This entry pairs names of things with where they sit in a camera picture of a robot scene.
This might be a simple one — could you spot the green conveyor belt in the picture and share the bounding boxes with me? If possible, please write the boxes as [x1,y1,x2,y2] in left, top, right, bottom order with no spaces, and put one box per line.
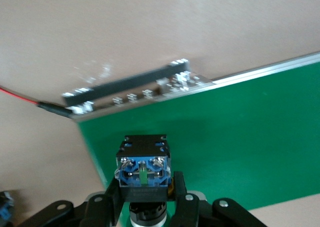
[61,52,320,227]

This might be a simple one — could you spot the yellow push button switch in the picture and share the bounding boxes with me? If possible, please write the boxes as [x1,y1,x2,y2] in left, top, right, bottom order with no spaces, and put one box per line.
[0,190,15,224]

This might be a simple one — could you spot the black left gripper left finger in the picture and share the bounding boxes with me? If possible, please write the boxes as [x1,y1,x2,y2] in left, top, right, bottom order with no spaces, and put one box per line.
[17,178,126,227]

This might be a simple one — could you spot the green push button switch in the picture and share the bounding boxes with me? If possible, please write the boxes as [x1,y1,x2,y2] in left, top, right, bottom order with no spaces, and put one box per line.
[114,134,175,227]

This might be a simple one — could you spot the red black wire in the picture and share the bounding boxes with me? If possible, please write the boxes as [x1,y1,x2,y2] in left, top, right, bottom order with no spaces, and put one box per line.
[0,85,73,118]

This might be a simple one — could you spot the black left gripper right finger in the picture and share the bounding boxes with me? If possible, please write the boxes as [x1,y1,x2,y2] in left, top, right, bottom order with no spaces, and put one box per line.
[172,171,267,227]

